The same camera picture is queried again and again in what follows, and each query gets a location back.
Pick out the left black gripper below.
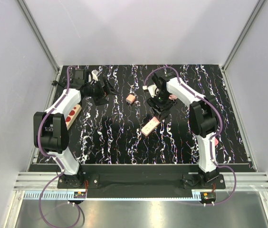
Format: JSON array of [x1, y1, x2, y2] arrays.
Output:
[[85, 76, 119, 106]]

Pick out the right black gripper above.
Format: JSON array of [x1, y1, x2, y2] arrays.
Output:
[[146, 91, 173, 120]]

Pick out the pink power strip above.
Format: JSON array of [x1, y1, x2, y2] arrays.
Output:
[[141, 117, 160, 136]]

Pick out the pink charger plug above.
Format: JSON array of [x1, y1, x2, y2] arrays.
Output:
[[126, 94, 136, 105]]

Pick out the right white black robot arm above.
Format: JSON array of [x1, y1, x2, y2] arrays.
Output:
[[147, 72, 221, 188]]

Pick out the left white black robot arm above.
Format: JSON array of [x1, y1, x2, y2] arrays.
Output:
[[33, 66, 119, 188]]

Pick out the black marbled mat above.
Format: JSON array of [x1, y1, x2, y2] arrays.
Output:
[[69, 64, 249, 164]]

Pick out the beige red power strip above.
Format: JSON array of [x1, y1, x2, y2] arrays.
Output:
[[66, 104, 82, 130]]

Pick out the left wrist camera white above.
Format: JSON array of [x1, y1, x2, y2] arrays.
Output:
[[88, 70, 99, 83]]

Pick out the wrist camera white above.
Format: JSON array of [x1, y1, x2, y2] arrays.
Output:
[[88, 70, 99, 83], [143, 85, 157, 97]]

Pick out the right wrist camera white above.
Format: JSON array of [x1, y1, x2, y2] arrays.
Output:
[[143, 85, 157, 97]]

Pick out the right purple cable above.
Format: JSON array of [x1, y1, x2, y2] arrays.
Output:
[[144, 66, 238, 206]]

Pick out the purple cable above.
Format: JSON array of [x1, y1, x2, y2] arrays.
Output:
[[144, 66, 238, 206], [37, 66, 86, 225]]

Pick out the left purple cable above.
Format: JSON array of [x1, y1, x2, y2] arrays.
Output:
[[37, 66, 86, 225]]

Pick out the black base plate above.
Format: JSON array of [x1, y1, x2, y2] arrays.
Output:
[[60, 164, 226, 190]]

